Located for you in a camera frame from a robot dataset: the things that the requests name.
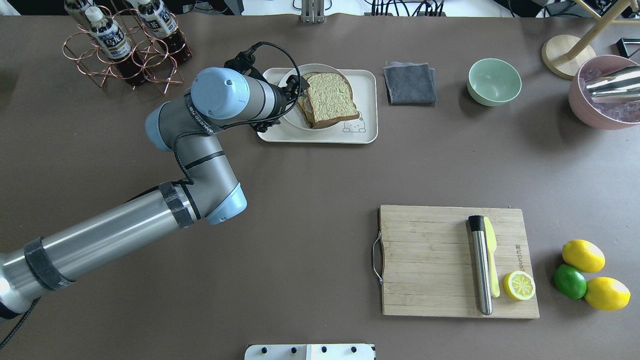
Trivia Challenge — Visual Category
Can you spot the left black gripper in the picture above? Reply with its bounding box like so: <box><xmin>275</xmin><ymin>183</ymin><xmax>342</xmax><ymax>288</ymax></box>
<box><xmin>250</xmin><ymin>76</ymin><xmax>310</xmax><ymax>133</ymax></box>

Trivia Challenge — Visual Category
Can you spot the bread slice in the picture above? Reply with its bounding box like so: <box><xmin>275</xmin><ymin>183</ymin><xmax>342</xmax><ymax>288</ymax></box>
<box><xmin>309</xmin><ymin>72</ymin><xmax>360</xmax><ymax>129</ymax></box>
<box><xmin>296</xmin><ymin>71</ymin><xmax>322</xmax><ymax>129</ymax></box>

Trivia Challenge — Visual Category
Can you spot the white round plate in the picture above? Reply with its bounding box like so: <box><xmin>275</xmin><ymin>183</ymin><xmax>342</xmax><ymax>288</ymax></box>
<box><xmin>285</xmin><ymin>64</ymin><xmax>353</xmax><ymax>131</ymax></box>

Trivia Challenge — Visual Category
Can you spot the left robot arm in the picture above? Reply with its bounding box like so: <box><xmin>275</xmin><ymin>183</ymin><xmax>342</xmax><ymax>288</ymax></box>
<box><xmin>1</xmin><ymin>67</ymin><xmax>307</xmax><ymax>321</ymax></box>

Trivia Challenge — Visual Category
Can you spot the cream rabbit serving tray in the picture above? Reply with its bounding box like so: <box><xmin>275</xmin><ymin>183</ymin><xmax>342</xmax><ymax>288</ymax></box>
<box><xmin>258</xmin><ymin>69</ymin><xmax>378</xmax><ymax>144</ymax></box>

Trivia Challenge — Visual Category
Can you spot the folded grey cloth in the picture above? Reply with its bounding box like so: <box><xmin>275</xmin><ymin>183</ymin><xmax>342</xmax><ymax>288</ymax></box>
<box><xmin>382</xmin><ymin>61</ymin><xmax>438</xmax><ymax>105</ymax></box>

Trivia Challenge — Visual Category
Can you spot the tea bottle right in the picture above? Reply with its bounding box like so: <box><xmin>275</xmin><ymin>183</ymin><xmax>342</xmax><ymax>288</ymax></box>
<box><xmin>137</xmin><ymin>0</ymin><xmax>192</xmax><ymax>64</ymax></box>

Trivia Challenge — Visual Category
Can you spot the tea bottle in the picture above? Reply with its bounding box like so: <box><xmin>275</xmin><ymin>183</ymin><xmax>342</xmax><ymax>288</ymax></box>
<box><xmin>63</xmin><ymin>0</ymin><xmax>95</xmax><ymax>31</ymax></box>
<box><xmin>84</xmin><ymin>6</ymin><xmax>146</xmax><ymax>87</ymax></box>
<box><xmin>137</xmin><ymin>0</ymin><xmax>192</xmax><ymax>64</ymax></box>

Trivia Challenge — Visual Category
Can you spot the mint green bowl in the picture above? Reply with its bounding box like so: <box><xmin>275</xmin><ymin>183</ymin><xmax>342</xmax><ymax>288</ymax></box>
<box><xmin>466</xmin><ymin>58</ymin><xmax>522</xmax><ymax>107</ymax></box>

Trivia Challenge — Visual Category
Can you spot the tea bottle front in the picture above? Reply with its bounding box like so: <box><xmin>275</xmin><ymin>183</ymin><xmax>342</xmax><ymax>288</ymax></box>
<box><xmin>84</xmin><ymin>6</ymin><xmax>146</xmax><ymax>87</ymax></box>

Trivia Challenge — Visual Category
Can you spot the bamboo cutting board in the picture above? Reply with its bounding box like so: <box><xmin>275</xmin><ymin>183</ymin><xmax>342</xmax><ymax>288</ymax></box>
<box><xmin>379</xmin><ymin>204</ymin><xmax>534</xmax><ymax>319</ymax></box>

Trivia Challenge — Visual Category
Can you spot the yellow plastic knife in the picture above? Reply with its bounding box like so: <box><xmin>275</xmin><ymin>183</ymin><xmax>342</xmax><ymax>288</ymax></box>
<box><xmin>483</xmin><ymin>216</ymin><xmax>501</xmax><ymax>298</ymax></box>

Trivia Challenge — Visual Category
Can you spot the tea bottle left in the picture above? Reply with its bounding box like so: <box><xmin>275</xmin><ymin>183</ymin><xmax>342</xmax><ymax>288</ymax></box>
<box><xmin>63</xmin><ymin>0</ymin><xmax>95</xmax><ymax>31</ymax></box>

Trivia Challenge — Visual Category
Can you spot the wooden cup stand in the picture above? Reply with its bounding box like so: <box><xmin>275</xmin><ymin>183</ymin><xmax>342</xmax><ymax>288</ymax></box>
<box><xmin>541</xmin><ymin>0</ymin><xmax>639</xmax><ymax>80</ymax></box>

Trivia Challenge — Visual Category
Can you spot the half lemon slice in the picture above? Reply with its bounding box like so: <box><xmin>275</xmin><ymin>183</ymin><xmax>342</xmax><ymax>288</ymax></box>
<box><xmin>503</xmin><ymin>270</ymin><xmax>537</xmax><ymax>301</ymax></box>

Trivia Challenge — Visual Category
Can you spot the pink bowl with ice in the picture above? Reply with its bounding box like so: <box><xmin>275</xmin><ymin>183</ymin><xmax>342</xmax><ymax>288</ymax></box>
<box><xmin>568</xmin><ymin>54</ymin><xmax>639</xmax><ymax>130</ymax></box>

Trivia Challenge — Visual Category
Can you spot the steel ice scoop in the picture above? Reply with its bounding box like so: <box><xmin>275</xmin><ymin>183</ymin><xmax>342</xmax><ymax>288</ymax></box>
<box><xmin>585</xmin><ymin>65</ymin><xmax>640</xmax><ymax>103</ymax></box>

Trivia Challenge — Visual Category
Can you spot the whole lemon upper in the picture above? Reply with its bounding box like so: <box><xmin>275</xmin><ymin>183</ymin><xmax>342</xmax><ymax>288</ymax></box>
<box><xmin>561</xmin><ymin>239</ymin><xmax>606</xmax><ymax>273</ymax></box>

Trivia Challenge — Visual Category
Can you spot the whole lemon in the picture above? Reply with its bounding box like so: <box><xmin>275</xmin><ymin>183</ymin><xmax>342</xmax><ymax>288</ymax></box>
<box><xmin>583</xmin><ymin>276</ymin><xmax>631</xmax><ymax>312</ymax></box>
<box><xmin>561</xmin><ymin>239</ymin><xmax>606</xmax><ymax>273</ymax></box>

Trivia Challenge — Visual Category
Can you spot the green lime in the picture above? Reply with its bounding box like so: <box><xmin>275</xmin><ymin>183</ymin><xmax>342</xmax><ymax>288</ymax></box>
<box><xmin>553</xmin><ymin>264</ymin><xmax>587</xmax><ymax>300</ymax></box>

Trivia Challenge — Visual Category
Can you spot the whole lemon lower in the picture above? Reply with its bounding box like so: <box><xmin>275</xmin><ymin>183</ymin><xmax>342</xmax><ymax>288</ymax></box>
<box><xmin>583</xmin><ymin>276</ymin><xmax>631</xmax><ymax>312</ymax></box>

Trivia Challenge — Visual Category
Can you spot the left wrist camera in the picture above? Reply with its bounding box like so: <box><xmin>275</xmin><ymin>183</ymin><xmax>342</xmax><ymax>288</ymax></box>
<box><xmin>224</xmin><ymin>48</ymin><xmax>266</xmax><ymax>82</ymax></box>

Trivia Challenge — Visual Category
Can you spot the copper wire bottle rack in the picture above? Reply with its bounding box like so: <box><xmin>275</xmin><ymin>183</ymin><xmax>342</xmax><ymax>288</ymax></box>
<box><xmin>62</xmin><ymin>0</ymin><xmax>183</xmax><ymax>94</ymax></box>

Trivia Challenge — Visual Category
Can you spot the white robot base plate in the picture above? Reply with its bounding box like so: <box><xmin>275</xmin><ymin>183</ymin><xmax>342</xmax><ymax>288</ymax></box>
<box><xmin>244</xmin><ymin>342</ymin><xmax>377</xmax><ymax>360</ymax></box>

